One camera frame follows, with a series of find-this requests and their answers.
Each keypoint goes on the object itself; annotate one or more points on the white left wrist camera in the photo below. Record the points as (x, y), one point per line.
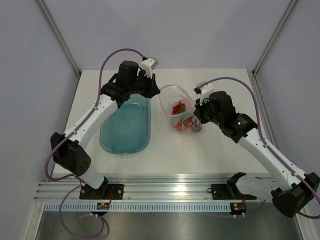
(148, 65)

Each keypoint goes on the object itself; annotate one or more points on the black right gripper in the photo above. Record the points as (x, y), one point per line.
(199, 112)

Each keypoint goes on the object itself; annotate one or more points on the aluminium frame post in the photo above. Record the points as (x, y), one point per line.
(275, 35)
(44, 9)

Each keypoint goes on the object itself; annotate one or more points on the clear pink zip top bag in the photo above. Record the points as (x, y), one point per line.
(170, 94)

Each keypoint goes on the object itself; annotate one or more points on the aluminium mounting rail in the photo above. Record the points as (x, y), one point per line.
(143, 187)

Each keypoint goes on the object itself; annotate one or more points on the red strawberry bunch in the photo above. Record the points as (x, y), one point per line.
(181, 119)

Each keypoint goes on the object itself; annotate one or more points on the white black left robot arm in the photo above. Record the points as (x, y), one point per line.
(68, 148)

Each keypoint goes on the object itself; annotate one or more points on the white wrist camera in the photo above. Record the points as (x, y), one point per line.
(203, 89)
(148, 65)

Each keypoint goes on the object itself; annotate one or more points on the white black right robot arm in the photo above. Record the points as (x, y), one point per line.
(291, 189)

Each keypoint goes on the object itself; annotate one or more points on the blue transparent plastic tray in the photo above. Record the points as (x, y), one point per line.
(128, 130)

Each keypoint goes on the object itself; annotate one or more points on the white slotted cable duct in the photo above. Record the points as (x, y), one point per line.
(141, 207)

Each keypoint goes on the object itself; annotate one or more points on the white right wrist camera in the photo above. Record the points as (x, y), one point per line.
(203, 89)

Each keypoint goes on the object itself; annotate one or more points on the right aluminium frame post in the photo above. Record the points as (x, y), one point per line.
(275, 35)

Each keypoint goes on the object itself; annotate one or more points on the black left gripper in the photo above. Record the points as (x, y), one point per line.
(152, 89)

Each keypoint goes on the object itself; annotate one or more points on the dark purple fake plum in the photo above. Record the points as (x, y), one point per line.
(196, 127)

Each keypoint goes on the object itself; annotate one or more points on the left aluminium frame post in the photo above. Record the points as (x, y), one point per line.
(44, 9)

